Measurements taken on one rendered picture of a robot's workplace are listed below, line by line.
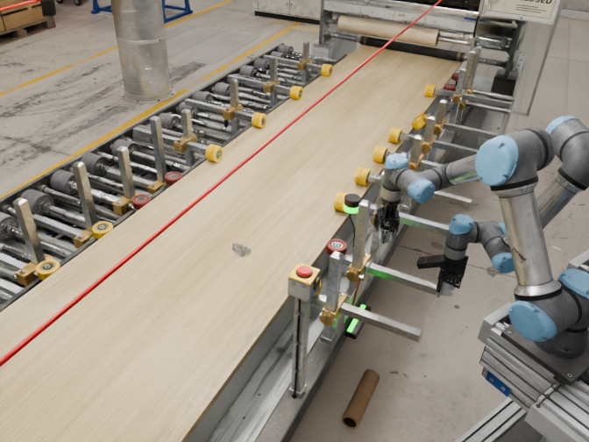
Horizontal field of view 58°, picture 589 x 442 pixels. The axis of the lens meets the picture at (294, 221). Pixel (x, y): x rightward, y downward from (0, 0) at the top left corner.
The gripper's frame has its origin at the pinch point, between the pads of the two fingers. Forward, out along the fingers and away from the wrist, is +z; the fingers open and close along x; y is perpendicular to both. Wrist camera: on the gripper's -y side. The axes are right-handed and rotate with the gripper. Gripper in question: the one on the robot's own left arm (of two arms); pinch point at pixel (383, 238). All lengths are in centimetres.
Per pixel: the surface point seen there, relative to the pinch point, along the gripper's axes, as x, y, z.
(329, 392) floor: -13, -6, 101
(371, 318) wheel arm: -3.0, 25.8, 15.8
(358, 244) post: -9.2, 1.5, 2.3
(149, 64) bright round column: -214, -342, 62
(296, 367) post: -27, 50, 16
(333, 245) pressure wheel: -18.1, -6.8, 10.5
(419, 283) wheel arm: 15.2, 5.8, 14.8
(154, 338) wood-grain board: -72, 49, 11
